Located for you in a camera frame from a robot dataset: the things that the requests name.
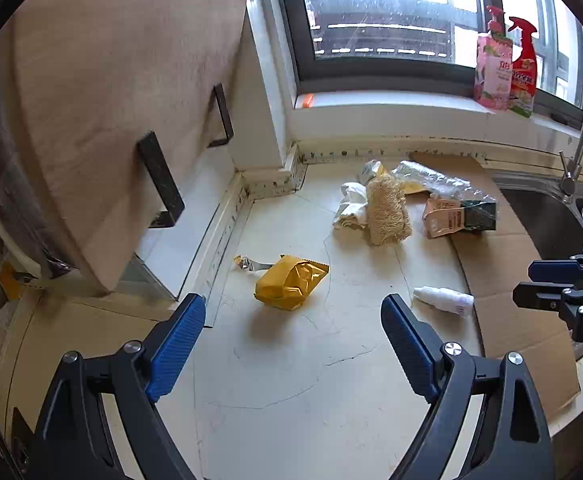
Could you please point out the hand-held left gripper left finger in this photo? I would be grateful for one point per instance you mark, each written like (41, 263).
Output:
(176, 350)

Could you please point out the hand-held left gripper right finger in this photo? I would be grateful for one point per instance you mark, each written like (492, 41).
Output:
(411, 350)

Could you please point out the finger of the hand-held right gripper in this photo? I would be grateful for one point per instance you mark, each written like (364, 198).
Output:
(554, 271)
(539, 295)

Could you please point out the small white plastic bottle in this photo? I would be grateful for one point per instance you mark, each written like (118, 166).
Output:
(444, 300)

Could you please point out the dark green package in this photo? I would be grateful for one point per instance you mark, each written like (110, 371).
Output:
(479, 212)

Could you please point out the small yellow foil wrapper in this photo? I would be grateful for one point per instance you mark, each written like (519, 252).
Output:
(249, 262)

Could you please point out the peach carton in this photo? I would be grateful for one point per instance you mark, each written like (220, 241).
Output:
(444, 217)

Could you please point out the yellow snack packet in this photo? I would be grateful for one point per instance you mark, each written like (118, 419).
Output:
(289, 285)

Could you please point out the tan loofah sponge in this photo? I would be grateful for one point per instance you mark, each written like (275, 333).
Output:
(386, 210)

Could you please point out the clear plastic bag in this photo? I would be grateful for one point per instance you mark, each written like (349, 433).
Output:
(436, 180)

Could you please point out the white cloth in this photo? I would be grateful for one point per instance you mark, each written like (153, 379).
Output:
(351, 205)

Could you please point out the flat cardboard sheet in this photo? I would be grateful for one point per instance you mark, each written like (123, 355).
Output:
(511, 320)

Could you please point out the stainless steel sink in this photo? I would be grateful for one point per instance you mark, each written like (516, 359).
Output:
(536, 220)

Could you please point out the cutting board rack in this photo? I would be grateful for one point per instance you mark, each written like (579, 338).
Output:
(164, 185)

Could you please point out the red spray bottle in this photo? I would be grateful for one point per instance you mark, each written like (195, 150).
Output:
(524, 80)

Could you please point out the pink soap pump bottle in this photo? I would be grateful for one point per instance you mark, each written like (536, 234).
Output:
(494, 75)

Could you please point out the wooden cutting board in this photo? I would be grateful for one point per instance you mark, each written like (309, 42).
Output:
(96, 110)

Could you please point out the dark framed window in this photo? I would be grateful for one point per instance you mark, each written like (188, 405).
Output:
(396, 69)

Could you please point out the small orange windowsill object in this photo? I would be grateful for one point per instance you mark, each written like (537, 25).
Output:
(304, 101)

